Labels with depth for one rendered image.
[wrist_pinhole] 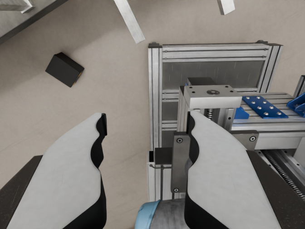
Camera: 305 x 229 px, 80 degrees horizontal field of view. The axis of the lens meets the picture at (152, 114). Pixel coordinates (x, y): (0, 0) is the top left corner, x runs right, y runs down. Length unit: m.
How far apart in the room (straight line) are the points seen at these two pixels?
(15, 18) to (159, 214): 0.77
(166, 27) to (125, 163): 1.34
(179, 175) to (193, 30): 1.11
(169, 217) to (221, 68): 1.10
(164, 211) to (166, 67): 0.99
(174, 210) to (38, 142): 1.79
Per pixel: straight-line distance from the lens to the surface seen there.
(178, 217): 0.41
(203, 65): 1.30
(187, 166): 0.53
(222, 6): 0.60
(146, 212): 0.42
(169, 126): 1.43
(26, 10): 0.81
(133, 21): 0.57
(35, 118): 1.93
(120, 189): 2.29
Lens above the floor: 1.42
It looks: 61 degrees down
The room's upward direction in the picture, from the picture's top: 178 degrees clockwise
